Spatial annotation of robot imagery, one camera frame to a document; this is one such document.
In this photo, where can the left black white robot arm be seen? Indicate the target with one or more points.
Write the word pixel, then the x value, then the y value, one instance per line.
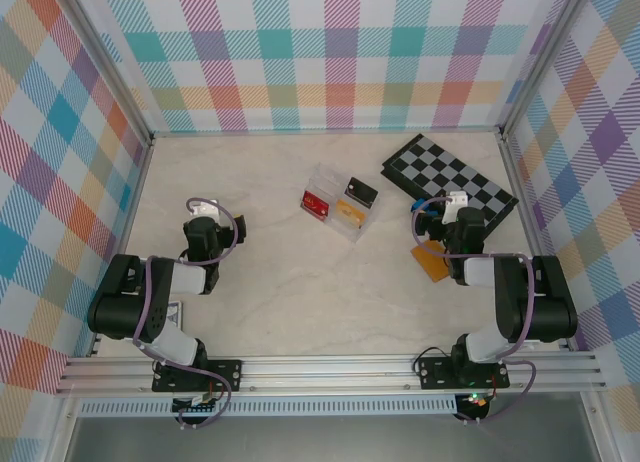
pixel 125 302

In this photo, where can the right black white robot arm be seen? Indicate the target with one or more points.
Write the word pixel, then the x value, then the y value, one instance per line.
pixel 545 302

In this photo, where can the aluminium frame post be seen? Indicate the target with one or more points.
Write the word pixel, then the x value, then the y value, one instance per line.
pixel 107 67
pixel 545 57

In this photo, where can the right small controller board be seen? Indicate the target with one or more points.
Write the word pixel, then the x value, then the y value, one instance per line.
pixel 475 402

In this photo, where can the black credit card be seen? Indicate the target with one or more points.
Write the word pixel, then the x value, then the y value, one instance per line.
pixel 361 191

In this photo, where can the black grey folding chessboard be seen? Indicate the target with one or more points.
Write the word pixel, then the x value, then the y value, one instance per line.
pixel 435 167

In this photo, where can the red credit card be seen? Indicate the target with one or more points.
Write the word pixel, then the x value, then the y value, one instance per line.
pixel 316 203

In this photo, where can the small blue object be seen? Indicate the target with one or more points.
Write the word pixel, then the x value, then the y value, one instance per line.
pixel 417 205

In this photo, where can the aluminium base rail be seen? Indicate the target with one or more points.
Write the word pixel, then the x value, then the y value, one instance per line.
pixel 325 374

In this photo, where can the blue playing card box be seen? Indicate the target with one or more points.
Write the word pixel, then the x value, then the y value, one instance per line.
pixel 176 316

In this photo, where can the left small controller board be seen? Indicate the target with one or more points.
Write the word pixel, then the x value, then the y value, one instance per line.
pixel 197 404

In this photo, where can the aluminium back frame rail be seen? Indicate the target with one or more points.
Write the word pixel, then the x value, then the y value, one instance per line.
pixel 325 131

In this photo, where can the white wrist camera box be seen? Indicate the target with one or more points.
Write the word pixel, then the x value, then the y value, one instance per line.
pixel 456 202
pixel 206 208

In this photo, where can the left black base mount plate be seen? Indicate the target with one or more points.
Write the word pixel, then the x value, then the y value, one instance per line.
pixel 225 374

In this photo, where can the orange leather card holder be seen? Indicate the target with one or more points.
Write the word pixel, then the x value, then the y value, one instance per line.
pixel 430 264

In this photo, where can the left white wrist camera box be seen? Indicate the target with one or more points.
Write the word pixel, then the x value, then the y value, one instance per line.
pixel 206 208

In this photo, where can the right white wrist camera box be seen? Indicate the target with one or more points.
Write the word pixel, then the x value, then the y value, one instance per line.
pixel 456 202

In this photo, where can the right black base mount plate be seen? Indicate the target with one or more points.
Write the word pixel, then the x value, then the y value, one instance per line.
pixel 435 374

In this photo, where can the gold credit card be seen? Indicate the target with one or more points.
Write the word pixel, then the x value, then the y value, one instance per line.
pixel 350 213

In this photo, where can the clear plastic card box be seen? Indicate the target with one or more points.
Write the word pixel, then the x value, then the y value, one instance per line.
pixel 325 179

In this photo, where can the aluminium side frame rail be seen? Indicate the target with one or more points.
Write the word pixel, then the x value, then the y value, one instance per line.
pixel 131 217
pixel 525 207

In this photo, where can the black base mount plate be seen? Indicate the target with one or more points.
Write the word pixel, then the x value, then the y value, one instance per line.
pixel 225 374
pixel 435 374

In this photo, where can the small controller board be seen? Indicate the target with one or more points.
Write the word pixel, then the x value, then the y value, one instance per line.
pixel 197 404
pixel 475 402

